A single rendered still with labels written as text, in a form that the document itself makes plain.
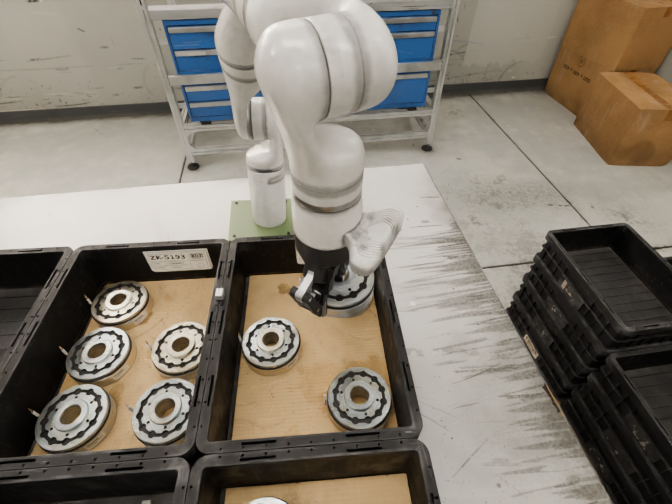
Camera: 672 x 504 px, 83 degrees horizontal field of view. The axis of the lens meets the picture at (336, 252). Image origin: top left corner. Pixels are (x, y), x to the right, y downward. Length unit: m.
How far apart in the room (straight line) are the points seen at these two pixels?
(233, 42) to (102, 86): 3.04
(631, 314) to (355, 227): 1.19
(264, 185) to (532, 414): 0.76
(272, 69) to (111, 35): 3.24
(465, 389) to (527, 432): 0.13
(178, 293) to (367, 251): 0.56
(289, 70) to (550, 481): 0.78
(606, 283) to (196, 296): 1.27
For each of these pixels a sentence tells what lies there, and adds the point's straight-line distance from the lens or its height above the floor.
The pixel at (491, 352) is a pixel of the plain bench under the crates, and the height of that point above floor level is 0.70.
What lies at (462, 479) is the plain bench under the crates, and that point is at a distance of 0.80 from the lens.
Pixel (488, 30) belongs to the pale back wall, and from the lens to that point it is 3.75.
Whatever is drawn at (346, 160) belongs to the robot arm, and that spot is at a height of 1.28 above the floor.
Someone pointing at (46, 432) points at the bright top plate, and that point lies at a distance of 0.76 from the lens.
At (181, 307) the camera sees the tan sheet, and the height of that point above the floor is 0.83.
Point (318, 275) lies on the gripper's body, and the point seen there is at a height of 1.13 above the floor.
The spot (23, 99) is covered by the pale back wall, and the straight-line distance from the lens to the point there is 3.97.
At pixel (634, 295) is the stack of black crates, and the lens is 1.54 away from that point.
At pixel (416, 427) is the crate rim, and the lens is 0.56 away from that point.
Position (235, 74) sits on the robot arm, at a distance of 0.72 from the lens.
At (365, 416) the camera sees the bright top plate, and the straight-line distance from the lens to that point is 0.63.
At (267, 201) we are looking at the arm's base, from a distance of 0.98.
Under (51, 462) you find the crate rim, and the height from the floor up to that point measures 0.93.
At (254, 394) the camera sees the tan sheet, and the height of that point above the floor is 0.83.
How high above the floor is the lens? 1.45
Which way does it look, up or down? 46 degrees down
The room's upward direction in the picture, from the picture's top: straight up
